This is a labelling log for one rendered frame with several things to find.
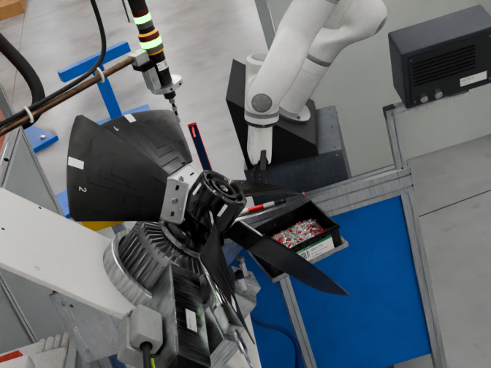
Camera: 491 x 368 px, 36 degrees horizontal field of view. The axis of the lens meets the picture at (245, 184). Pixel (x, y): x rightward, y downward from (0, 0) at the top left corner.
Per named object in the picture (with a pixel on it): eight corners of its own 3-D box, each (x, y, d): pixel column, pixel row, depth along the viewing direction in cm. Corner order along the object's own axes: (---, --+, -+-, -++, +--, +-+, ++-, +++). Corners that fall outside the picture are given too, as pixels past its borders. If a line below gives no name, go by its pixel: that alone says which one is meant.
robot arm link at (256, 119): (242, 101, 187) (242, 113, 189) (247, 115, 179) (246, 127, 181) (275, 101, 188) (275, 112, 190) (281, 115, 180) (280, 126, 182)
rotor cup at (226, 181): (205, 259, 158) (240, 212, 154) (154, 215, 160) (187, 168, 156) (230, 243, 171) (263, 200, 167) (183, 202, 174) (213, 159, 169)
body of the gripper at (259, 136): (243, 109, 189) (242, 149, 194) (249, 125, 180) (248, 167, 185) (273, 108, 190) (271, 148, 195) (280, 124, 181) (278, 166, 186)
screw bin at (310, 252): (274, 282, 197) (267, 261, 194) (248, 253, 212) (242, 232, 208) (345, 245, 202) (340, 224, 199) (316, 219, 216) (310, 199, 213)
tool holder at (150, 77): (156, 101, 154) (140, 58, 149) (137, 96, 159) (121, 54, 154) (189, 82, 158) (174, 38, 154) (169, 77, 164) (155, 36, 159)
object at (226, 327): (238, 337, 147) (222, 333, 144) (228, 315, 151) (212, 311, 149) (245, 328, 146) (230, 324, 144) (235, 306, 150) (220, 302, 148)
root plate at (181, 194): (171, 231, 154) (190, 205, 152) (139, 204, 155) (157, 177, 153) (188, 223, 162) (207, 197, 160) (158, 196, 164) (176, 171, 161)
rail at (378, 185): (120, 281, 222) (110, 260, 218) (120, 273, 226) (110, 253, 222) (414, 190, 221) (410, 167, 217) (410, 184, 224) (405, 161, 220)
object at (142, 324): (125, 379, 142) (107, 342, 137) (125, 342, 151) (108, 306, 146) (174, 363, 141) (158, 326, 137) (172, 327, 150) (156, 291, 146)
